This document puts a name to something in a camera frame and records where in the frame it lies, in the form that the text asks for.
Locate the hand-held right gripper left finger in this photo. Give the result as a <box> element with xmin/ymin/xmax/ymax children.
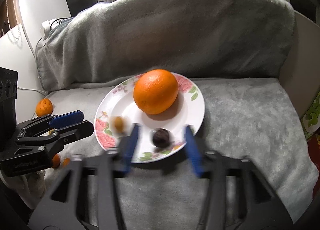
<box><xmin>28</xmin><ymin>123</ymin><xmax>140</xmax><ymax>230</ymax></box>

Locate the large orange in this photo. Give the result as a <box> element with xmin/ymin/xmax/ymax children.
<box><xmin>133</xmin><ymin>69</ymin><xmax>179</xmax><ymax>115</ymax></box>

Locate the white cable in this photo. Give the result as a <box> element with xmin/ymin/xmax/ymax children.
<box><xmin>17</xmin><ymin>86</ymin><xmax>48</xmax><ymax>94</ymax></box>
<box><xmin>34</xmin><ymin>36</ymin><xmax>44</xmax><ymax>60</ymax></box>

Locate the dark plum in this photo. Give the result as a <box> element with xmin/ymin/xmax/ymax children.
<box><xmin>152</xmin><ymin>128</ymin><xmax>173</xmax><ymax>148</ymax></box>

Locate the small tan round fruit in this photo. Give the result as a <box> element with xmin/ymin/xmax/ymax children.
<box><xmin>112</xmin><ymin>116</ymin><xmax>129</xmax><ymax>135</ymax></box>

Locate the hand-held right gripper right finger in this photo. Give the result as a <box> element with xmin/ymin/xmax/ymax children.
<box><xmin>184</xmin><ymin>124</ymin><xmax>294</xmax><ymax>230</ymax></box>

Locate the grey fleece blanket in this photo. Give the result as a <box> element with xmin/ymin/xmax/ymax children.
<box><xmin>35</xmin><ymin>0</ymin><xmax>317</xmax><ymax>230</ymax></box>

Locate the white beaded cord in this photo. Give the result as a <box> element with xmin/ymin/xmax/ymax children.
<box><xmin>4</xmin><ymin>0</ymin><xmax>23</xmax><ymax>47</ymax></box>

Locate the white power strip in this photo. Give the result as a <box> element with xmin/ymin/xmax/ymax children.
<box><xmin>41</xmin><ymin>18</ymin><xmax>73</xmax><ymax>39</ymax></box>

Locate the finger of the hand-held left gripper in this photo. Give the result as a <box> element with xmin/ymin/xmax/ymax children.
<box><xmin>22</xmin><ymin>110</ymin><xmax>85</xmax><ymax>136</ymax></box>
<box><xmin>16</xmin><ymin>120</ymin><xmax>95</xmax><ymax>157</ymax></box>

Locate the beige sofa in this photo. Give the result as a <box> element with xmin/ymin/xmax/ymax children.
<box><xmin>279</xmin><ymin>10</ymin><xmax>320</xmax><ymax>120</ymax></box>

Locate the green floral cloth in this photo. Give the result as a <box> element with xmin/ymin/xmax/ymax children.
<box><xmin>301</xmin><ymin>100</ymin><xmax>320</xmax><ymax>141</ymax></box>

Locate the white floral plate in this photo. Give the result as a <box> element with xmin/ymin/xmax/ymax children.
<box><xmin>94</xmin><ymin>72</ymin><xmax>206</xmax><ymax>164</ymax></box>

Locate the person's left hand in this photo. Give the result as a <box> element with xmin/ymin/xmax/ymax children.
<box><xmin>0</xmin><ymin>168</ymin><xmax>47</xmax><ymax>209</ymax></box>

